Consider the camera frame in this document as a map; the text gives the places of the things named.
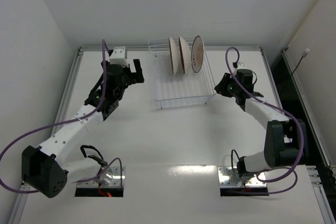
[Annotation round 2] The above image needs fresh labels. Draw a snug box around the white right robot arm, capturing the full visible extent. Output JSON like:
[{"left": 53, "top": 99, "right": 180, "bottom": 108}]
[{"left": 215, "top": 69, "right": 310, "bottom": 177}]

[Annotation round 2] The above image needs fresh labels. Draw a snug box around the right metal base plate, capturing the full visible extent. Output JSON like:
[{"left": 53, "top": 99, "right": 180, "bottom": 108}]
[{"left": 217, "top": 166, "right": 267, "bottom": 189}]

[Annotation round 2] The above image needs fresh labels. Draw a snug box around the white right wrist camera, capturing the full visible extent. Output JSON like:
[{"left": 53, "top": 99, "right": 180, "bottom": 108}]
[{"left": 233, "top": 61, "right": 247, "bottom": 71}]

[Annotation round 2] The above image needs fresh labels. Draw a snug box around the white wire dish rack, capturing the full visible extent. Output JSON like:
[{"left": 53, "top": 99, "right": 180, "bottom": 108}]
[{"left": 148, "top": 37, "right": 216, "bottom": 109}]

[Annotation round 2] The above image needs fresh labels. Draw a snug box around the metal base plate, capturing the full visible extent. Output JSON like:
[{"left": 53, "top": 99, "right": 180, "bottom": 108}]
[
  {"left": 217, "top": 166, "right": 267, "bottom": 189},
  {"left": 76, "top": 166, "right": 126, "bottom": 189}
]

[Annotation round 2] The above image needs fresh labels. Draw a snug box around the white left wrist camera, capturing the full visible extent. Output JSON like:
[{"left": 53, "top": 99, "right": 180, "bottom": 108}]
[{"left": 108, "top": 46, "right": 128, "bottom": 67}]

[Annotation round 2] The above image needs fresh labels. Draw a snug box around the black cable with white plug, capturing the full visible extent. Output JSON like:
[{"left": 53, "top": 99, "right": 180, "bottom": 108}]
[{"left": 290, "top": 48, "right": 310, "bottom": 78}]

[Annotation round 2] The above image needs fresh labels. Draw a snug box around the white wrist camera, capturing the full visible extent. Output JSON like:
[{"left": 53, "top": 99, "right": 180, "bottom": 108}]
[
  {"left": 108, "top": 46, "right": 128, "bottom": 67},
  {"left": 233, "top": 61, "right": 247, "bottom": 71}
]

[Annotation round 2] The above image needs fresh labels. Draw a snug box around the brown rim flower pattern plate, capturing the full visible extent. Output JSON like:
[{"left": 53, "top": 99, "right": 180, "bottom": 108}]
[{"left": 178, "top": 36, "right": 191, "bottom": 74}]

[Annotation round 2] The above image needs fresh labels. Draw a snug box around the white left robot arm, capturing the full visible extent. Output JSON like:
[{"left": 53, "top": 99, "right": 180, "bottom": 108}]
[{"left": 22, "top": 59, "right": 144, "bottom": 198}]

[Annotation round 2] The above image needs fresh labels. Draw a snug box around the white plate with orange sunburst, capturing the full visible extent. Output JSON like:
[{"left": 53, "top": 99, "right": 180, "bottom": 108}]
[{"left": 191, "top": 35, "right": 204, "bottom": 73}]

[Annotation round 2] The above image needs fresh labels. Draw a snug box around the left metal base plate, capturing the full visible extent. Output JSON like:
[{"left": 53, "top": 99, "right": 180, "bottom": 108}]
[{"left": 76, "top": 166, "right": 126, "bottom": 189}]

